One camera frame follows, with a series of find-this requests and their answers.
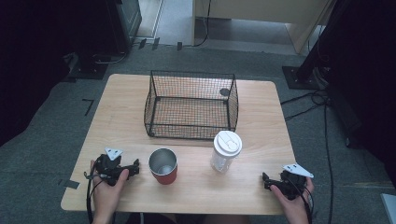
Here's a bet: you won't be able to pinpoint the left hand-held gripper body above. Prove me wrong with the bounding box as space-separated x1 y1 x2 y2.
92 147 134 187

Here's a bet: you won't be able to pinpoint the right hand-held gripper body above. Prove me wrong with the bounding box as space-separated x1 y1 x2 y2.
270 163 315 201

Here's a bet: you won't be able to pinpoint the red metal cup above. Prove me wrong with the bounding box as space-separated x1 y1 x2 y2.
148 147 178 186

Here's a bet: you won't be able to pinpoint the white lidded cup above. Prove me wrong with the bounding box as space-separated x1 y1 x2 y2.
210 130 243 173

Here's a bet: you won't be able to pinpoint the black wire mesh basket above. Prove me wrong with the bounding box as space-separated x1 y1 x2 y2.
143 69 240 140

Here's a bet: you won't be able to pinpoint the person's right hand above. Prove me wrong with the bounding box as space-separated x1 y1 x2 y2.
270 176 315 218

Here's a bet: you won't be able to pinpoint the person's left hand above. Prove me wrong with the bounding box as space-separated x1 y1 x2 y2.
90 160 130 217

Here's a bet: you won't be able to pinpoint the white box corner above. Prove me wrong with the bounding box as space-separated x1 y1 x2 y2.
380 193 396 224

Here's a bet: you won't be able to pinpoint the black cabinet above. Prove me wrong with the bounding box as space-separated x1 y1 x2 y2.
106 0 143 54

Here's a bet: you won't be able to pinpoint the beige furniture panel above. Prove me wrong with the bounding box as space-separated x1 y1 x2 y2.
191 0 337 54

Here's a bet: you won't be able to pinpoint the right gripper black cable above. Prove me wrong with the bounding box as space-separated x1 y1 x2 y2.
292 177 316 224

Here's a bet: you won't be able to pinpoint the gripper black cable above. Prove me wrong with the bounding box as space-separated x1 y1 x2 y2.
83 155 106 224
292 177 316 224

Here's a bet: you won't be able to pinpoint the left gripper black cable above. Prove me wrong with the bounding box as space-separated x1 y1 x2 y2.
83 155 106 224

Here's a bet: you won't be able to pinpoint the black floor cables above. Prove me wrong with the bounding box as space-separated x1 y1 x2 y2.
279 90 335 224

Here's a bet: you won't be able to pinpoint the black stand base plate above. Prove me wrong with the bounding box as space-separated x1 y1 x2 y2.
282 64 322 91
66 52 109 80

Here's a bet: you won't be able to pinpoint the black stand post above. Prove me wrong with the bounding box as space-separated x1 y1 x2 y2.
295 0 345 82

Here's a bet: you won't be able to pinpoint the black hanging cable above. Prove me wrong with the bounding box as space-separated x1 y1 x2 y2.
192 0 213 49

